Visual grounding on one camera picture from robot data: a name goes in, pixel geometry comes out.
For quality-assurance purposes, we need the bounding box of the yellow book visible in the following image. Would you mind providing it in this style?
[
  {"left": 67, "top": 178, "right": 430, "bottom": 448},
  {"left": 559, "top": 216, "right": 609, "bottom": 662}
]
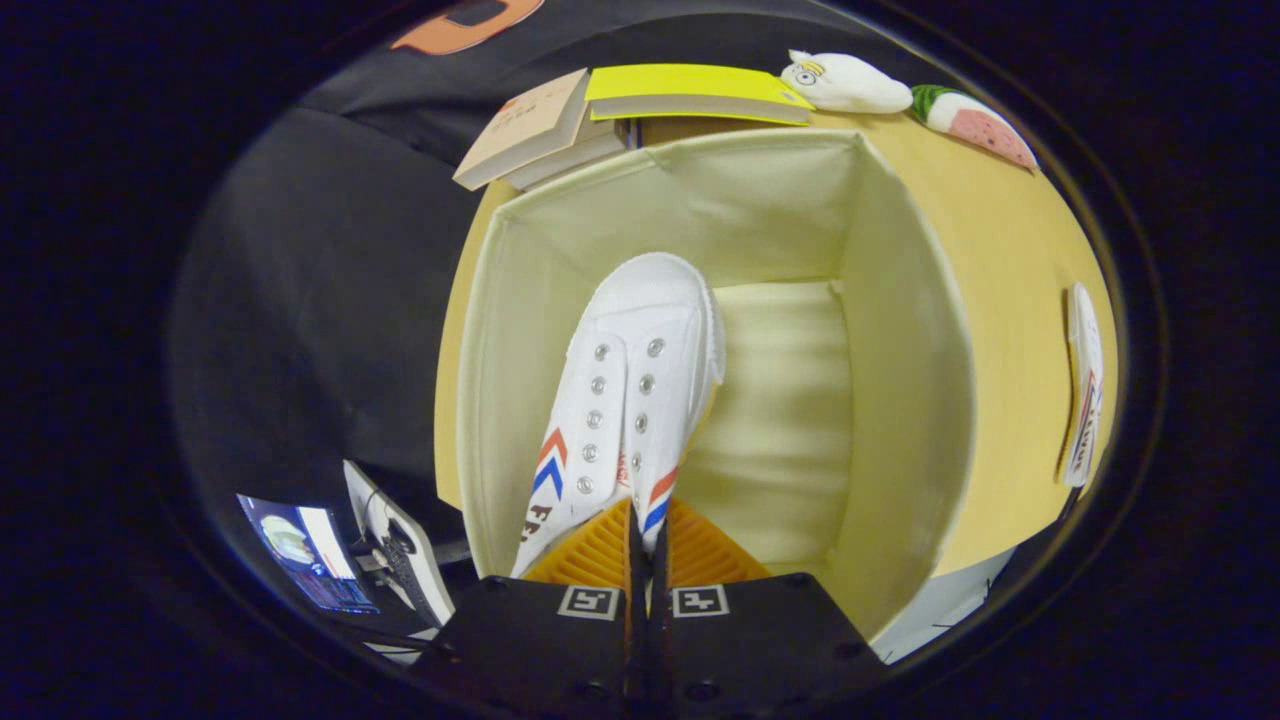
[{"left": 585, "top": 63, "right": 814, "bottom": 128}]

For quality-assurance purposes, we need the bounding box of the cream fabric storage box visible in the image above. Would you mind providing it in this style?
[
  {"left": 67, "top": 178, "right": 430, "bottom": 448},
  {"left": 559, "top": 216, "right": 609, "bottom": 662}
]
[{"left": 455, "top": 128, "right": 977, "bottom": 641}]

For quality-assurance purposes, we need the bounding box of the white plush toy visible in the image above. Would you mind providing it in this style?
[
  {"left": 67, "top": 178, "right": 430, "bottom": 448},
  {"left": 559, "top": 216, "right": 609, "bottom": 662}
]
[{"left": 780, "top": 50, "right": 914, "bottom": 115}]

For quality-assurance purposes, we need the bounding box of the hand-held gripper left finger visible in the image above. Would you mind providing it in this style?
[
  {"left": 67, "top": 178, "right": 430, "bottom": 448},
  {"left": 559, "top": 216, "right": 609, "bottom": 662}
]
[{"left": 415, "top": 497, "right": 647, "bottom": 720}]

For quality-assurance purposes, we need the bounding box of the watermelon slice plush toy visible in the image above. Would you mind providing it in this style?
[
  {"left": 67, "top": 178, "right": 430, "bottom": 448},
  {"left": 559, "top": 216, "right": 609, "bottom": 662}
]
[{"left": 910, "top": 85, "right": 1040, "bottom": 172}]

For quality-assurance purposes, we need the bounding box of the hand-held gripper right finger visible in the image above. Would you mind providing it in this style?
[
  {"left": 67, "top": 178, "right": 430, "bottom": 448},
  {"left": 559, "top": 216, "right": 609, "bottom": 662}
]
[{"left": 650, "top": 498, "right": 887, "bottom": 720}]

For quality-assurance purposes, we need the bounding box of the white side table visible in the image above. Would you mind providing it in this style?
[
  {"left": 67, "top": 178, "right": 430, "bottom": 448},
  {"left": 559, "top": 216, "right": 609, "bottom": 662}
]
[{"left": 343, "top": 460, "right": 457, "bottom": 630}]

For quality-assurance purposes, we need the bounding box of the lit computer screen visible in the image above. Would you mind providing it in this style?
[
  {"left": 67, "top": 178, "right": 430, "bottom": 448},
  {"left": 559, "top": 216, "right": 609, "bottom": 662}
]
[{"left": 237, "top": 493, "right": 380, "bottom": 615}]

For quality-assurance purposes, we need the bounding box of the black backdrop cloth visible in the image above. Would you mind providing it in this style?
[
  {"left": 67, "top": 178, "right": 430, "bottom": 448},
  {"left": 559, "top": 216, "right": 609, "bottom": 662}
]
[{"left": 165, "top": 0, "right": 941, "bottom": 601}]

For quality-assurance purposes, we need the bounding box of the pale grey book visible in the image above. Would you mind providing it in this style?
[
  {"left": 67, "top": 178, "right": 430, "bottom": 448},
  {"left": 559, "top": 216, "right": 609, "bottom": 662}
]
[{"left": 500, "top": 118, "right": 631, "bottom": 193}]

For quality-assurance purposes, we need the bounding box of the beige book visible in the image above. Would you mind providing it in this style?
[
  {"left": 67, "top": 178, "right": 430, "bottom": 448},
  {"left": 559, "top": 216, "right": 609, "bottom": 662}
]
[{"left": 452, "top": 68, "right": 592, "bottom": 192}]

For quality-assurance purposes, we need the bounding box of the white canvas shoe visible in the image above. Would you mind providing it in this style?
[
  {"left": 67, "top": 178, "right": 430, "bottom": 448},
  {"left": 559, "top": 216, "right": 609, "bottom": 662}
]
[
  {"left": 1060, "top": 282, "right": 1105, "bottom": 490},
  {"left": 510, "top": 252, "right": 727, "bottom": 581}
]

